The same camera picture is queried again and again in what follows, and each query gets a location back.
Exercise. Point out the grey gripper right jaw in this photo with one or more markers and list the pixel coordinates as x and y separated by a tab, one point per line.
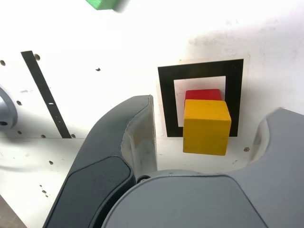
190	204

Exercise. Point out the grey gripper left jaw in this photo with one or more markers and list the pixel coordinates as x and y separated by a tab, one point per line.
99	147

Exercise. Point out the yellow cube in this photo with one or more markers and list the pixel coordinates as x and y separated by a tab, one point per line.
205	130

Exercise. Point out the red cube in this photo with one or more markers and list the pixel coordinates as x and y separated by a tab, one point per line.
202	94

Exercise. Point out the green cube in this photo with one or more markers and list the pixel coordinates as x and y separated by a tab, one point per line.
102	4

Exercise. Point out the black tape square outline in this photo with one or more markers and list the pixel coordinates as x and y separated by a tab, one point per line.
166	99

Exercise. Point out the black tape strip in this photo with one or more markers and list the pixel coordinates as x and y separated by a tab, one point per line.
47	95

